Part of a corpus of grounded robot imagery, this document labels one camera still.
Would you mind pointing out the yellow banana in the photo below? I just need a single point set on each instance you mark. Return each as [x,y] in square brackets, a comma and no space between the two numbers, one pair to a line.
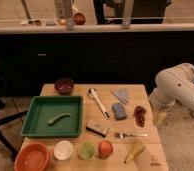
[136,149]

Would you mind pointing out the orange bowl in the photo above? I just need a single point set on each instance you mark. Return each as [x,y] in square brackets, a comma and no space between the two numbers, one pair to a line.
[32,157]

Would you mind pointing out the green plastic tray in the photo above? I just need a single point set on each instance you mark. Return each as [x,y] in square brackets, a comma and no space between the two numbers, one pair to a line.
[43,108]

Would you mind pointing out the green small cup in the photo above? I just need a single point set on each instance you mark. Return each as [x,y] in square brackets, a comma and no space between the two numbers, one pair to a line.
[86,151]

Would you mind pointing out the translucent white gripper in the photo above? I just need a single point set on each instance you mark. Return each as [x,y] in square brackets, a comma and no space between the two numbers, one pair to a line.
[159,113]

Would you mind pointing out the blue sponge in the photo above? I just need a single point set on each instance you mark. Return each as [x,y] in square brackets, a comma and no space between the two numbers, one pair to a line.
[119,111]

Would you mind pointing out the wooden block brush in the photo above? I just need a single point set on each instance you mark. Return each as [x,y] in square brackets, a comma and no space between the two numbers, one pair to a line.
[96,128]

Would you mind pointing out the silver fork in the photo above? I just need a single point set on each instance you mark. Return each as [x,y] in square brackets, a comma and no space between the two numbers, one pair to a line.
[123,135]

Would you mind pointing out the white handled spatula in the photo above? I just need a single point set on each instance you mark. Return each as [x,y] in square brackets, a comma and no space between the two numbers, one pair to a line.
[92,92]

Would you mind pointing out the red grapes bunch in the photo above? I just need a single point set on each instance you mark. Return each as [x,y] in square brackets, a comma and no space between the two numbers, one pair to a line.
[139,114]

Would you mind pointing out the white small bowl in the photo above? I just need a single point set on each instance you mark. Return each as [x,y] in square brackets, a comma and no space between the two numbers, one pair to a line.
[63,150]

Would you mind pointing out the orange fruit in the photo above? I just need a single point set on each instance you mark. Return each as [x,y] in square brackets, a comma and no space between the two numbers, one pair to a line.
[105,149]

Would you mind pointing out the red bowl on counter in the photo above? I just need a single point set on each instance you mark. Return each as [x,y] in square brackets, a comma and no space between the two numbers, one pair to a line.
[79,18]

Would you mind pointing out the dark counter cabinet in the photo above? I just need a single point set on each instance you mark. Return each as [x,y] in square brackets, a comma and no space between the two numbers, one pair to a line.
[31,57]

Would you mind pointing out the grey folded cloth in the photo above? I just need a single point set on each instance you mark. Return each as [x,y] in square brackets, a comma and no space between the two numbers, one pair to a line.
[121,94]

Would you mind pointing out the green bean pod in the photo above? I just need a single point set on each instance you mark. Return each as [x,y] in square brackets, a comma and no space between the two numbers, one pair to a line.
[58,117]

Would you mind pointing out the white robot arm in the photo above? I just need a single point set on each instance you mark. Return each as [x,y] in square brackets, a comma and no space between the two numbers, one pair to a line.
[172,84]

